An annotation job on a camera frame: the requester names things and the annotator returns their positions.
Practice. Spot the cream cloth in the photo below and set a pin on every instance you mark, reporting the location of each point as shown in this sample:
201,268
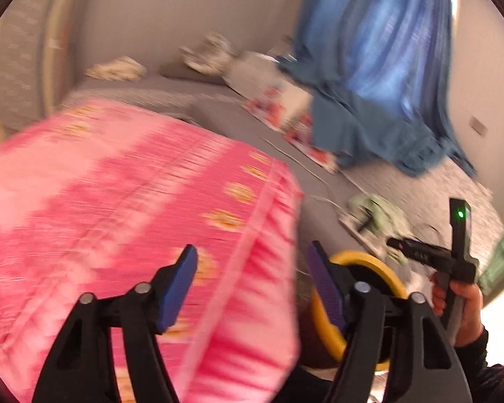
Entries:
117,69

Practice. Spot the baby print pillow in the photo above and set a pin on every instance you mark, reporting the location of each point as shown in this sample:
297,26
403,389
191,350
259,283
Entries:
285,107
306,138

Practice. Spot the white tiger plush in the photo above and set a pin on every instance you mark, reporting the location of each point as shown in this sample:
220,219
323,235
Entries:
208,54

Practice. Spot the wall switch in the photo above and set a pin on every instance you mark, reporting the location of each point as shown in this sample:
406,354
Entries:
479,125

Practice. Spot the person's right hand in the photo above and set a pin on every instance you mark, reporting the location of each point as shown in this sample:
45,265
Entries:
470,306

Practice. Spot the light green cloth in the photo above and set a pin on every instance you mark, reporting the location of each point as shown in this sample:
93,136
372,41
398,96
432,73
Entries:
382,214

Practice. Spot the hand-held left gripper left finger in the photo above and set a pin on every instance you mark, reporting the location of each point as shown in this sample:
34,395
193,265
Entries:
178,291

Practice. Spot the person's right forearm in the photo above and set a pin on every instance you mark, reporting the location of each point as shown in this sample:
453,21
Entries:
483,365

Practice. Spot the blue curtain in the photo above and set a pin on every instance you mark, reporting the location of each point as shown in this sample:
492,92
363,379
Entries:
369,50

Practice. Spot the pink floral blanket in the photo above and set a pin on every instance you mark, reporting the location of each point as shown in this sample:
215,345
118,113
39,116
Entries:
130,197

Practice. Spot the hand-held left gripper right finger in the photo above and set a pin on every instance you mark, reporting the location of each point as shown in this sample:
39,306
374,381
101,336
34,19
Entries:
327,294

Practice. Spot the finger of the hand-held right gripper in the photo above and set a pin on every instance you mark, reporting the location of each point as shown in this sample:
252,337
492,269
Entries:
420,252

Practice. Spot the yellow rimmed trash bin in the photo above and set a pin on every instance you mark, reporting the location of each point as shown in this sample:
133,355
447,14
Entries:
382,268

